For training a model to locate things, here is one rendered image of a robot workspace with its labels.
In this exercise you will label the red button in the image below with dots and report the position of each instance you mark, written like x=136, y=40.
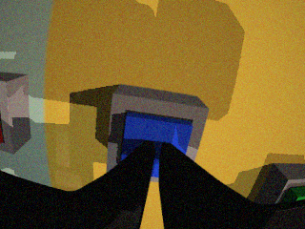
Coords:
x=15, y=122

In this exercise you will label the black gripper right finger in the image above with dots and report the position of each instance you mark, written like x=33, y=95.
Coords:
x=191, y=198

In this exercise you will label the blue button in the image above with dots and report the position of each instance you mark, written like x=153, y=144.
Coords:
x=139, y=114

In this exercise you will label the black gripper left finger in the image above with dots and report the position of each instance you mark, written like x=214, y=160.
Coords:
x=114, y=201

